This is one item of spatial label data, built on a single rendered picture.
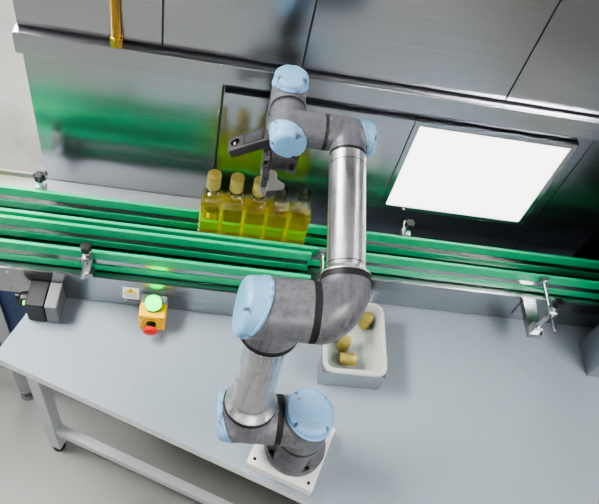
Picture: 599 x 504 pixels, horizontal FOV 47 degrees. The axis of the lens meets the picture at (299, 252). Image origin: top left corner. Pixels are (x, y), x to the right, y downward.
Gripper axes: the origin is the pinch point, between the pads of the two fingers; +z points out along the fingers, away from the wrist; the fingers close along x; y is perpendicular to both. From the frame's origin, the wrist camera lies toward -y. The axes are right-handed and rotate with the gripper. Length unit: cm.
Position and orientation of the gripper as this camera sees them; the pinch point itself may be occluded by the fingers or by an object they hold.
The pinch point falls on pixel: (260, 183)
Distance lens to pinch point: 170.0
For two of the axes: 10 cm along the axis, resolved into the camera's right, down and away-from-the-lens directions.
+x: 0.3, -8.1, 5.8
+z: -1.7, 5.7, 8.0
